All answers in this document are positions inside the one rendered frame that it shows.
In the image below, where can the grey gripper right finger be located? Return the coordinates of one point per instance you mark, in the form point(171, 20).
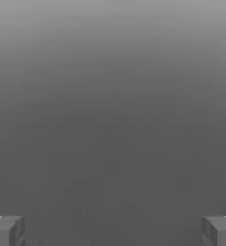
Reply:
point(220, 230)

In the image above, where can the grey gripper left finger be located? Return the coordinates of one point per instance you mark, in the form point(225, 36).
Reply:
point(5, 230)

